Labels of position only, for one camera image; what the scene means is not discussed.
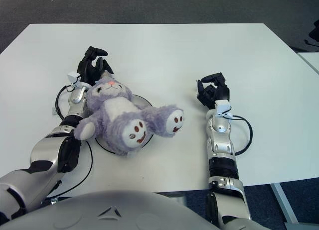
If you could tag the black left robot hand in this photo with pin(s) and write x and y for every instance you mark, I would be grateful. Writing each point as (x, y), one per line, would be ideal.
(87, 69)

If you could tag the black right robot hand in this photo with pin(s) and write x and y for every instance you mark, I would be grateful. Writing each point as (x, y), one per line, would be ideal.
(219, 91)

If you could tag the purple plush bunny doll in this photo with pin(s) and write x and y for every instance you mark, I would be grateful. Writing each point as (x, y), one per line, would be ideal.
(119, 115)

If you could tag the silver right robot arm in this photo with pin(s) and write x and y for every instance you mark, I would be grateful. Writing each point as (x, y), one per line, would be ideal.
(223, 152)

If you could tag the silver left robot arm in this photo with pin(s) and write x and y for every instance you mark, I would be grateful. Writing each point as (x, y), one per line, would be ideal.
(59, 140)

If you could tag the white plate black rim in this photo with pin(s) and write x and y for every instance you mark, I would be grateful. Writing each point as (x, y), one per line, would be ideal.
(142, 101)

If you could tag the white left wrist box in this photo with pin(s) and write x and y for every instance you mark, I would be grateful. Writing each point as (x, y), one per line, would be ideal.
(74, 78)

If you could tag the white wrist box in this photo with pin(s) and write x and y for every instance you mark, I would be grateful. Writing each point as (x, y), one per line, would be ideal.
(74, 78)
(223, 108)

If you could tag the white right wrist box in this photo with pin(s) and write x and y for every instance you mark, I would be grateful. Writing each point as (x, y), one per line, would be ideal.
(223, 108)

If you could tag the white furniture edge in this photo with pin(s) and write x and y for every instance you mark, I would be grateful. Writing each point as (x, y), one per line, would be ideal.
(310, 62)

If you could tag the white table leg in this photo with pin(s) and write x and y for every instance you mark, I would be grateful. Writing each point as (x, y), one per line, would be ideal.
(282, 202)

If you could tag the grey robot torso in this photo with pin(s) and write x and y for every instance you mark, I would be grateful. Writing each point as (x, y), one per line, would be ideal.
(112, 210)

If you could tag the metal table bracket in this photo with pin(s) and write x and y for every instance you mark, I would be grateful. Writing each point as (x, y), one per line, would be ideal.
(53, 200)

